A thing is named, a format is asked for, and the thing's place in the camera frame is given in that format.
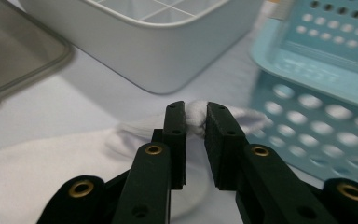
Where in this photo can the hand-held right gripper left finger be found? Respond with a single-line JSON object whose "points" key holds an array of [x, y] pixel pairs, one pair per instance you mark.
{"points": [[149, 186]]}

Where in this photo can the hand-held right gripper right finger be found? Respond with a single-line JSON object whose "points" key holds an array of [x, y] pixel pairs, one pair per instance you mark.
{"points": [[261, 186]]}

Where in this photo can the white sock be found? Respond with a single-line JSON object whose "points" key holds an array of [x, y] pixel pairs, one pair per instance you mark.
{"points": [[43, 174]]}

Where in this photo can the light blue perforated basket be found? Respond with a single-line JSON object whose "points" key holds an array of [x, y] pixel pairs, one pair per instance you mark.
{"points": [[323, 77]]}

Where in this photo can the white divided storage box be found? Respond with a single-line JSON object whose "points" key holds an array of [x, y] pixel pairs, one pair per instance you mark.
{"points": [[136, 46]]}

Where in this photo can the translucent grey box lid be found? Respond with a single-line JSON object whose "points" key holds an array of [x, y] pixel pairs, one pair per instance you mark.
{"points": [[12, 56]]}

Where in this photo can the white table cover sheet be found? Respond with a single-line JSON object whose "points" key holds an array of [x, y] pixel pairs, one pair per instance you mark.
{"points": [[90, 102]]}

